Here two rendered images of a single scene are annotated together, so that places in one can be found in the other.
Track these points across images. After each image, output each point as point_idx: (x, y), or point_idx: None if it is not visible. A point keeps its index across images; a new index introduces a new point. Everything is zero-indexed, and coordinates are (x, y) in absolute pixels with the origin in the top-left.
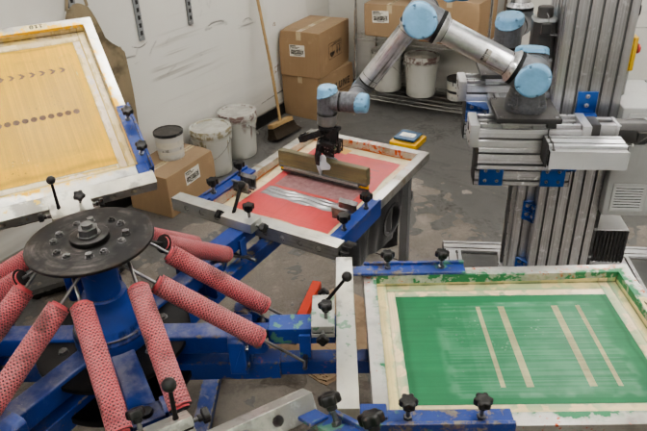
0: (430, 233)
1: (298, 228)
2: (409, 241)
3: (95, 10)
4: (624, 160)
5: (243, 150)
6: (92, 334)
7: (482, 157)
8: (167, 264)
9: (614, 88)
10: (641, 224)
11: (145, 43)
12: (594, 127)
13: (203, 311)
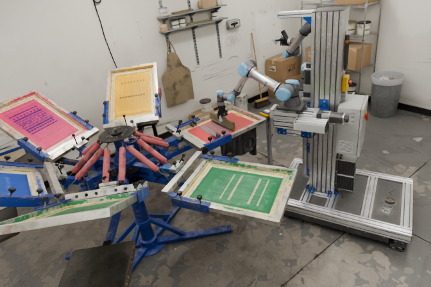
0: (301, 155)
1: (194, 140)
2: (289, 157)
3: (179, 54)
4: (322, 129)
5: None
6: (106, 157)
7: (275, 122)
8: (192, 152)
9: (335, 98)
10: (412, 166)
11: (199, 66)
12: (318, 114)
13: (140, 158)
